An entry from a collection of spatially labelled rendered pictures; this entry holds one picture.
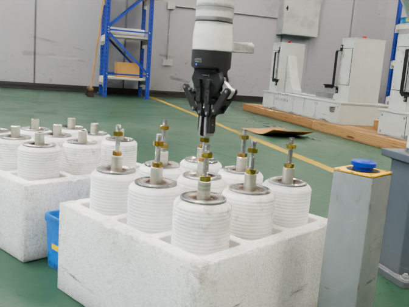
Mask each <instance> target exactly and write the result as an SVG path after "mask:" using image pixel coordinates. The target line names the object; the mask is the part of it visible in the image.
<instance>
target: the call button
mask: <svg viewBox="0 0 409 307"><path fill-rule="evenodd" d="M351 164H352V165H353V169H355V170H358V171H366V172H371V171H373V169H374V168H376V166H377V163H376V162H375V161H372V160H366V159H359V158H356V159H353V160H351Z"/></svg>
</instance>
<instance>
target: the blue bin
mask: <svg viewBox="0 0 409 307"><path fill-rule="evenodd" d="M59 217H60V210H53V211H47V212H46V213H45V220H46V221H47V262H48V265H49V266H50V267H52V268H53V269H55V270H57V271H58V239H59Z"/></svg>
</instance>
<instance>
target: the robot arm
mask: <svg viewBox="0 0 409 307"><path fill-rule="evenodd" d="M401 3H402V5H403V7H404V9H405V13H406V15H407V18H408V21H409V0H401ZM233 18H234V0H197V6H196V15H195V27H194V32H193V40H192V57H191V67H193V68H194V73H193V75H192V80H191V81H190V82H189V83H185V84H184V85H183V90H184V92H185V94H186V97H187V99H188V102H189V105H190V106H191V109H192V111H196V112H197V114H198V134H199V135H200V136H206V137H209V136H213V135H214V132H215V118H216V116H217V115H219V114H224V112H225V111H226V109H227V108H228V107H229V105H230V103H231V102H232V100H233V99H234V98H235V96H236V94H237V89H236V88H232V87H231V86H230V85H229V83H228V82H229V79H228V70H230V69H231V58H232V52H233V53H249V54H253V53H254V44H253V43H246V42H235V41H233V28H232V27H233ZM202 97H204V99H203V98H202ZM195 102H196V103H197V104H195ZM203 104H204V105H203ZM212 104H213V106H212V109H211V105H212Z"/></svg>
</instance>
